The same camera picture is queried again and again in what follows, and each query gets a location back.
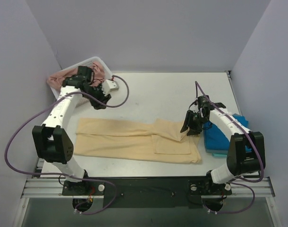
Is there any yellow t shirt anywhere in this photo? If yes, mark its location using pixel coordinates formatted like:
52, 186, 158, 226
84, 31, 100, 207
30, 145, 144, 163
74, 118, 202, 164

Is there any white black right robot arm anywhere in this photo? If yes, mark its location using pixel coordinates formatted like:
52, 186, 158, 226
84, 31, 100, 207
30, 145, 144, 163
180, 96, 265, 193

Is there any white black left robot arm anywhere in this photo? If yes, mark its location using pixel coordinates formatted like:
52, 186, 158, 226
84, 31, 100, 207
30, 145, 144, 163
32, 66, 111, 195

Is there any white plastic perforated basket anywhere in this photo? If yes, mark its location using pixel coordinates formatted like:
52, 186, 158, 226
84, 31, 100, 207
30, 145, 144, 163
51, 56, 112, 97

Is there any blue folded t shirt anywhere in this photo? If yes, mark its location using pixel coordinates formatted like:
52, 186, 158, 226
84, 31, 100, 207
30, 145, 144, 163
203, 114, 250, 152

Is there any teal folded t shirt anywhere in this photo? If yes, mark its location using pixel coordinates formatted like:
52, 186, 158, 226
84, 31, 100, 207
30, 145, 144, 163
212, 153, 227, 158

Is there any pink crumpled t shirt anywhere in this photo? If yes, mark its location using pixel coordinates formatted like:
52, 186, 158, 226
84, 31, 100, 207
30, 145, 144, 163
47, 61, 105, 91

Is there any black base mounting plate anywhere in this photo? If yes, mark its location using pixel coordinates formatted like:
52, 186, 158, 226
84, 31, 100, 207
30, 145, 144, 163
62, 176, 232, 209

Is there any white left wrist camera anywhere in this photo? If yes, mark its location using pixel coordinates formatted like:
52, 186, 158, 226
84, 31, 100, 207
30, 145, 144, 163
102, 79, 119, 96

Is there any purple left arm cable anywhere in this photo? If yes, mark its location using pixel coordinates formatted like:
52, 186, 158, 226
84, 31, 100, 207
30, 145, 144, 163
4, 75, 130, 216

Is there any aluminium front frame rail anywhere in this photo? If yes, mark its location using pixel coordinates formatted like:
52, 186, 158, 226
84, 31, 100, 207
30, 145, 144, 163
22, 178, 275, 198

